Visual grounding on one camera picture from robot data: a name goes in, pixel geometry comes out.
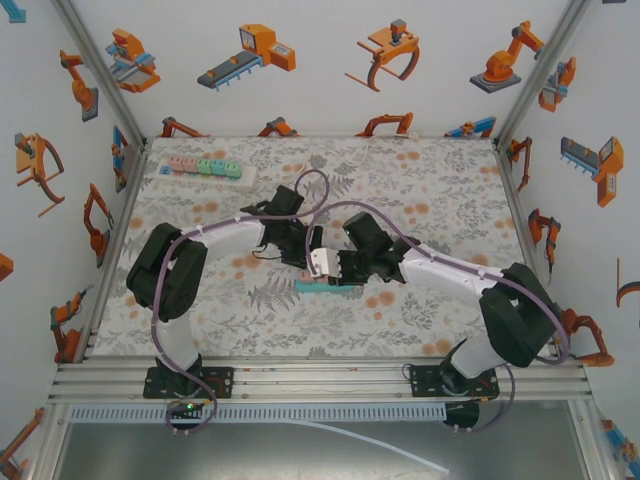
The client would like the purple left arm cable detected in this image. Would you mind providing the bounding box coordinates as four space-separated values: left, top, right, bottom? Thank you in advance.
149 168 331 439

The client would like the white plastic tube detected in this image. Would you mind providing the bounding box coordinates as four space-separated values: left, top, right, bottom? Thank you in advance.
294 419 451 475

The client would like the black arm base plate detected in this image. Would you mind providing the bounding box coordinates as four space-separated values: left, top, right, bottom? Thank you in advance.
409 363 501 401
143 364 236 400

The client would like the teal socket adapter block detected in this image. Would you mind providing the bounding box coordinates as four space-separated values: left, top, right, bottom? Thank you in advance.
293 271 366 297

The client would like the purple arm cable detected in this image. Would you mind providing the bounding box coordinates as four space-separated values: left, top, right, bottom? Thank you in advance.
304 200 572 434
149 168 331 439

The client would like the white power strip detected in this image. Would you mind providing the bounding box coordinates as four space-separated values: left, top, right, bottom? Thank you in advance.
153 154 259 194

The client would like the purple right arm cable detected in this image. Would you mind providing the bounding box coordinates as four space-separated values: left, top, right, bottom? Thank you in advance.
304 200 572 434

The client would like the small circuit board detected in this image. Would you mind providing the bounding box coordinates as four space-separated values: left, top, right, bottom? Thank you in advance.
167 398 207 417

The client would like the aluminium side rail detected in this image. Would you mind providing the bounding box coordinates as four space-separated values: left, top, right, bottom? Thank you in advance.
74 139 151 362
492 138 561 357

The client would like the white slotted cable duct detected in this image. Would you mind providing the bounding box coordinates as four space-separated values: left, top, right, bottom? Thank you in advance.
67 404 449 424

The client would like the aluminium frame post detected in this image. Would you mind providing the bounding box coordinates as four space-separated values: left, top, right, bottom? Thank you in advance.
49 0 151 146
492 0 596 146

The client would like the aluminium front rail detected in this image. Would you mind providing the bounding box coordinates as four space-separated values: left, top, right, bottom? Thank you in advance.
48 357 592 407

